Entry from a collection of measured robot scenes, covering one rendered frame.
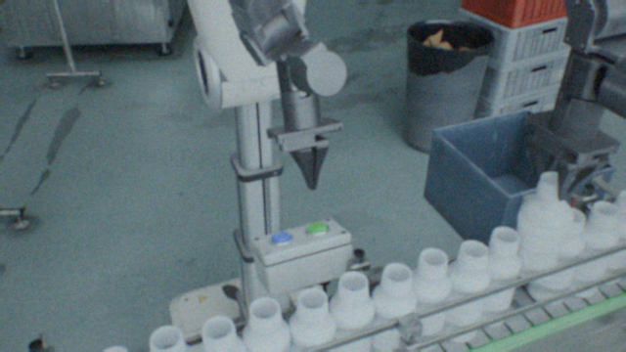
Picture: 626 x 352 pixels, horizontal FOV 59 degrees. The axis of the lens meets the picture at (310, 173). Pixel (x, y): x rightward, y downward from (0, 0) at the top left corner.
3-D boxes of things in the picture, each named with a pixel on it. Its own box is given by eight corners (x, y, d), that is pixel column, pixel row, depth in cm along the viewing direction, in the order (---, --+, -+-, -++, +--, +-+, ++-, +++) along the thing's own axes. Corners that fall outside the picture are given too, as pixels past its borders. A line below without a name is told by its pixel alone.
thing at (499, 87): (493, 108, 307) (501, 70, 295) (446, 79, 337) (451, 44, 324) (570, 85, 331) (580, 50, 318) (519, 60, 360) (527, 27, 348)
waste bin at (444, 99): (421, 167, 298) (436, 56, 261) (381, 128, 332) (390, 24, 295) (490, 151, 312) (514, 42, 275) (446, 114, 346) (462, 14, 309)
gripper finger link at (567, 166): (557, 174, 79) (574, 117, 74) (595, 203, 74) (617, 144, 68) (518, 185, 77) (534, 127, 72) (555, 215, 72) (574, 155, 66)
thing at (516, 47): (503, 70, 294) (511, 30, 281) (451, 45, 323) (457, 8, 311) (580, 50, 318) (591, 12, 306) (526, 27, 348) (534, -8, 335)
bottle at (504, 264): (487, 294, 91) (507, 216, 81) (514, 320, 86) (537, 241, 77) (458, 308, 88) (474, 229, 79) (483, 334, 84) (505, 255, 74)
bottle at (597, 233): (601, 285, 92) (633, 207, 83) (588, 305, 89) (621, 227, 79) (564, 268, 96) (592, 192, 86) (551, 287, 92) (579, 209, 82)
